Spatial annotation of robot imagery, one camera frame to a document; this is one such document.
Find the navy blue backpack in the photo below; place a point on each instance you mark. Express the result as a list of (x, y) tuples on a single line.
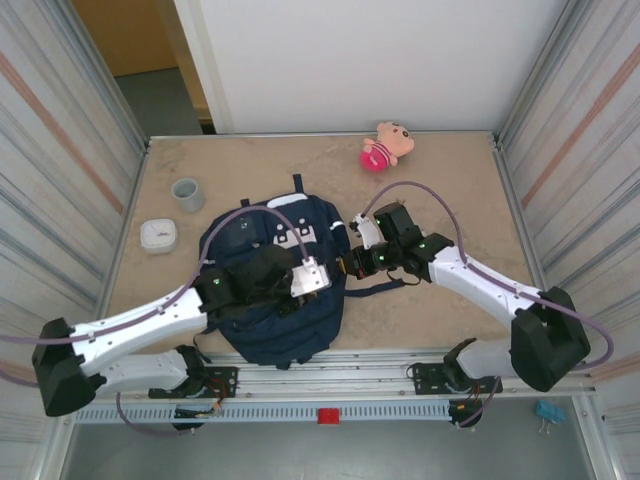
[(310, 325)]

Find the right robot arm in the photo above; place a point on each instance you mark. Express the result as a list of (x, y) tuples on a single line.
[(475, 280)]

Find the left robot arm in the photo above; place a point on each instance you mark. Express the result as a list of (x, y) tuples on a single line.
[(140, 320)]

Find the pink plush doll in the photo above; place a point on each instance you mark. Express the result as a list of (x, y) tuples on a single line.
[(375, 157)]

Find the grey cup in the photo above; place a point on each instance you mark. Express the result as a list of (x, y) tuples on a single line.
[(186, 192)]

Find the red block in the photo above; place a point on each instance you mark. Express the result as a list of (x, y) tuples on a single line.
[(329, 416)]

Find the brown wooden door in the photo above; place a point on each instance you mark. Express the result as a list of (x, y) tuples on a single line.
[(130, 35)]

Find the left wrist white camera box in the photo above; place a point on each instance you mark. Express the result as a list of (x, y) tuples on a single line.
[(310, 280)]

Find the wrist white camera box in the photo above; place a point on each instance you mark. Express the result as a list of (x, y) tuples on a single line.
[(367, 232), (310, 280)]

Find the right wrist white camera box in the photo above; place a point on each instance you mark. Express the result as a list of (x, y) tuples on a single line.
[(367, 232)]

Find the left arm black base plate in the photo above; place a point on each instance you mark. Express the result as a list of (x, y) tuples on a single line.
[(222, 377)]

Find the aluminium mounting rail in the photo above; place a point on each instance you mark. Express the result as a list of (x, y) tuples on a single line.
[(375, 372)]

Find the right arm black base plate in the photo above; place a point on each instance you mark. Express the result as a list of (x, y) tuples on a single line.
[(425, 375)]

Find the striped enclosure side panel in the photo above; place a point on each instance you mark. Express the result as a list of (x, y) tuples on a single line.
[(590, 150), (50, 150)]

